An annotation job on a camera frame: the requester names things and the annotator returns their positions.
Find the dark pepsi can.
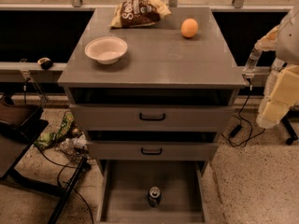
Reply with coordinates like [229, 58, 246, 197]
[148, 187, 162, 207]

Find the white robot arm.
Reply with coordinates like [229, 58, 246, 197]
[254, 5, 299, 129]

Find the grey drawer cabinet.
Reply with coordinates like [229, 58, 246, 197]
[57, 6, 248, 173]

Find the grey top drawer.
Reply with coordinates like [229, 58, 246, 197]
[70, 105, 234, 132]

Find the grey middle drawer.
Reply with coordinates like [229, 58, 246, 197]
[87, 142, 218, 161]

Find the grey open bottom drawer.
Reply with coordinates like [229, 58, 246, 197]
[96, 161, 209, 224]

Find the white bowl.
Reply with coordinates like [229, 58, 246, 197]
[85, 36, 128, 64]

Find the orange fruit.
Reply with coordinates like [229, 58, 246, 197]
[181, 19, 198, 38]

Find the crumpled clear plastic bottle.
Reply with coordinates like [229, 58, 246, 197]
[55, 138, 88, 160]

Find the brown chip bag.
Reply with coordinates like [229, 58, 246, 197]
[110, 0, 171, 28]

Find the clear water bottle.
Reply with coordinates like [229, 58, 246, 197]
[243, 48, 263, 74]

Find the black yellow tape measure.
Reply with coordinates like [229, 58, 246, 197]
[37, 57, 53, 70]

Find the black cart stand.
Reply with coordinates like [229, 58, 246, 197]
[0, 95, 88, 224]

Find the black wheeled stand leg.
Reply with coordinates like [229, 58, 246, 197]
[281, 110, 299, 146]

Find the black power adapter cable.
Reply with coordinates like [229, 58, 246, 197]
[221, 77, 266, 148]

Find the black floor cable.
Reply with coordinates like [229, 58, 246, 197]
[33, 143, 95, 224]

